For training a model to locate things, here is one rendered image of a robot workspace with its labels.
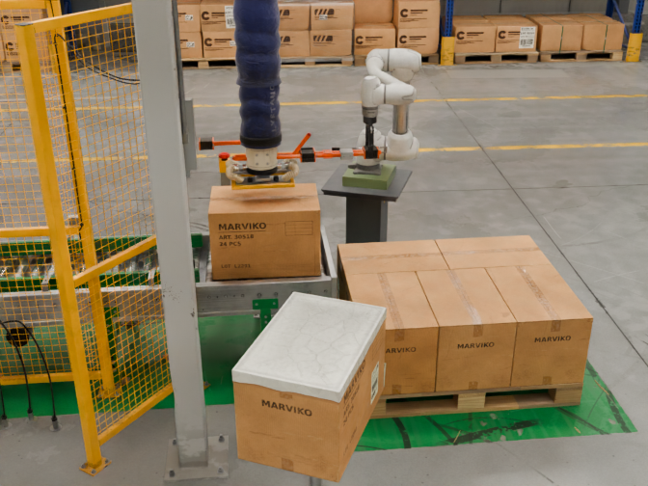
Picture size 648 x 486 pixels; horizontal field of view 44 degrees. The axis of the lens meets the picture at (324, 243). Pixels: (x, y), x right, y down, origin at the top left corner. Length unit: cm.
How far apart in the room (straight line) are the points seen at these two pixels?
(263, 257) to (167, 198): 123
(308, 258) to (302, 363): 159
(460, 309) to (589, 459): 96
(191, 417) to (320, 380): 117
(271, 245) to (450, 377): 118
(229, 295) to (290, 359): 148
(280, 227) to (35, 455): 168
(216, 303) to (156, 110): 150
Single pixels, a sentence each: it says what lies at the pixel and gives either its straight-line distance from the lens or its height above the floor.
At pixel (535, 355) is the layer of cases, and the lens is 431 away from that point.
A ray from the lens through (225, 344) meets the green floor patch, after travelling 492.
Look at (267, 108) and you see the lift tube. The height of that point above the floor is 148.
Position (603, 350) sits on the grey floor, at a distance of 510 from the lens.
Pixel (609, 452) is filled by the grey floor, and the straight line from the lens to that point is 433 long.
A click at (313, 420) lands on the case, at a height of 88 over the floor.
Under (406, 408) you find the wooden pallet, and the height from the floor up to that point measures 2.
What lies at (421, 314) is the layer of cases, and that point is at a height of 54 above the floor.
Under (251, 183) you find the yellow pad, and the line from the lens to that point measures 431.
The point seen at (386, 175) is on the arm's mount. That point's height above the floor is 82.
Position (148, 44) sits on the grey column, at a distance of 313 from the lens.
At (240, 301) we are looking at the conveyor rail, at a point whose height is 49.
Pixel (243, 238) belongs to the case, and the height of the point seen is 79.
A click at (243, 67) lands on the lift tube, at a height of 170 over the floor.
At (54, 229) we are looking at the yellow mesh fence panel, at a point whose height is 127.
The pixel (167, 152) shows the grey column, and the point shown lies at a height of 161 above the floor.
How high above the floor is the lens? 265
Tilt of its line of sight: 26 degrees down
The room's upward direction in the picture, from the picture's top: straight up
